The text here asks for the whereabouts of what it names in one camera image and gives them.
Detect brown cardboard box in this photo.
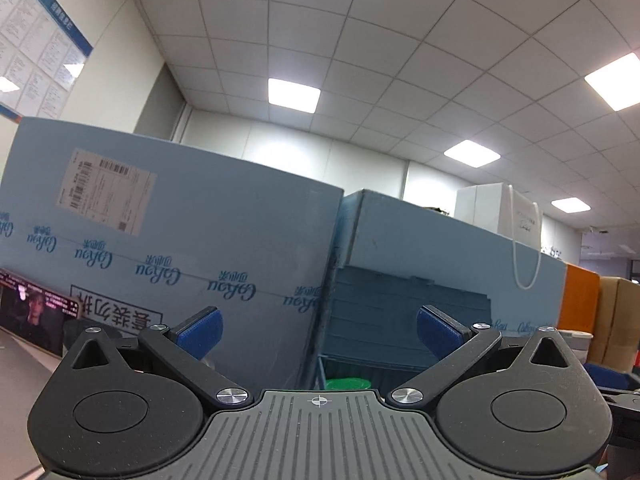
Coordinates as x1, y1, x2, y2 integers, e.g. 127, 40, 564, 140
587, 276, 640, 373

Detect grey white tumbler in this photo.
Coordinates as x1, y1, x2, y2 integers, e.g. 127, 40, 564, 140
559, 330, 593, 364

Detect green-capped bottle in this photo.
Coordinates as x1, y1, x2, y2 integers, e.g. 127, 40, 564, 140
324, 377, 372, 391

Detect light blue carton right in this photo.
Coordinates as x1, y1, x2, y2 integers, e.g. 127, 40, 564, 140
334, 190, 566, 336

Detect dark blue plastic storage box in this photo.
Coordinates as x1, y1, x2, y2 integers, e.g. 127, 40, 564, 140
314, 266, 491, 396

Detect wall notice poster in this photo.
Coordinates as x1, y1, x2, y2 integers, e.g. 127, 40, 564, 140
1, 0, 93, 122

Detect dark picture photo card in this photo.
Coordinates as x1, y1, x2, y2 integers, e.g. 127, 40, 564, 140
0, 270, 80, 356

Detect large light blue carton left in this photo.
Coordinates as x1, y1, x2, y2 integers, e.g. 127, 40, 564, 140
1, 118, 343, 392

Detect orange box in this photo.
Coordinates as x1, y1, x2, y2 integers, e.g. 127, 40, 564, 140
558, 263, 600, 333

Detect white paper shopping bag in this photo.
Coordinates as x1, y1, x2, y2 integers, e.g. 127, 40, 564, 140
454, 183, 542, 290

